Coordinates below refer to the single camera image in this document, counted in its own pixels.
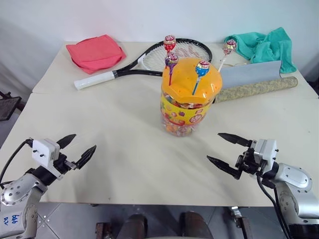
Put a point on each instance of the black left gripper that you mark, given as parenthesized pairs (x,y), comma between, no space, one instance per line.
(61,163)

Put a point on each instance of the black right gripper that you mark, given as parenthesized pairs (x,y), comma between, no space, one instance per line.
(247,162)

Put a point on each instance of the blue lollipop blue stick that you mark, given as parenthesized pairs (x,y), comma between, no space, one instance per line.
(203,69)

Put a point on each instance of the pink lollipop white stick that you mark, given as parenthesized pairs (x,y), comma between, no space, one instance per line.
(229,47)

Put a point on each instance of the purple lollipop purple stick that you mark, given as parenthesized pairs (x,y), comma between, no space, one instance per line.
(172,59)

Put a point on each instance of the red lollipop red stick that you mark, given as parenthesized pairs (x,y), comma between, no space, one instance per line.
(170,42)

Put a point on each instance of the rolled speckled mat grey underside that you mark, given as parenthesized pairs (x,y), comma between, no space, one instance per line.
(249,90)

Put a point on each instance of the black white tennis racket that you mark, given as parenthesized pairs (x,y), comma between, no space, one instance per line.
(94,80)

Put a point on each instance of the dark rounded shape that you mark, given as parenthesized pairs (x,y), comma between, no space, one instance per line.
(133,227)
(194,226)

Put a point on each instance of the candy jar with orange lid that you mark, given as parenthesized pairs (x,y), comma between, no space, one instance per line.
(184,82)

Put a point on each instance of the dark brown table leg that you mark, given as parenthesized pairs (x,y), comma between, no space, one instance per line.
(102,231)

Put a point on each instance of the folded pink cloth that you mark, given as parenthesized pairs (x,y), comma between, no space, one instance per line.
(97,52)

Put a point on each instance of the crumpled teal cloth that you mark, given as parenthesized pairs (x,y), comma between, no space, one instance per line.
(269,47)

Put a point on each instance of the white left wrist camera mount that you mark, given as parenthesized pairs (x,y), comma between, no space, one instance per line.
(43,150)

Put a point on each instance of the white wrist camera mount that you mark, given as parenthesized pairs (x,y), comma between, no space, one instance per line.
(266,152)
(43,150)

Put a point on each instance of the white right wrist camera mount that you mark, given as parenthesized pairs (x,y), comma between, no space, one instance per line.
(266,152)

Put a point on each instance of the table leg with metal bracket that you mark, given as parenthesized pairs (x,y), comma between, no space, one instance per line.
(240,224)

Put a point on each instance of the black metal frame stand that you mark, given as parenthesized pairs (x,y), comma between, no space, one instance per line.
(8,107)

